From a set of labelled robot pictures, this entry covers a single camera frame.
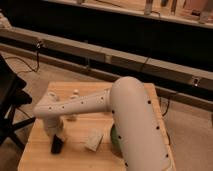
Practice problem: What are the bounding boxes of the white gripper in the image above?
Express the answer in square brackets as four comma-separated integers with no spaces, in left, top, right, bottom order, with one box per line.
[49,128,67,142]

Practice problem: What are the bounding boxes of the black rectangular eraser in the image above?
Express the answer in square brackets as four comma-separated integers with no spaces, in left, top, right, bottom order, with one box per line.
[51,136,63,154]

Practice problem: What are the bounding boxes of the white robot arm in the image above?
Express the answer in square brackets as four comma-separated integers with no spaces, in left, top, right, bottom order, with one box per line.
[34,77,174,171]

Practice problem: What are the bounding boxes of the green ceramic bowl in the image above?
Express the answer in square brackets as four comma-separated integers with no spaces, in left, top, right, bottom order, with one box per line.
[110,124,120,151]

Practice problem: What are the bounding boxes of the white plastic bottle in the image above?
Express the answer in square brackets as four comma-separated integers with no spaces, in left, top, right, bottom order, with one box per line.
[66,89,79,121]

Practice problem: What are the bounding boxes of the wooden table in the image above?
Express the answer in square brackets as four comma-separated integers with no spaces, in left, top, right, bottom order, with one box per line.
[18,82,177,171]

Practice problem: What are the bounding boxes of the black office chair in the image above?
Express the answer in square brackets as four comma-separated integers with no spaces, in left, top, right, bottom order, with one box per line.
[0,54,35,150]

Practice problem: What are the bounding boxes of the black floor cable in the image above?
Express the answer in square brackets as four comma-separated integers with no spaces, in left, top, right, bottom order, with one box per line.
[3,40,44,75]

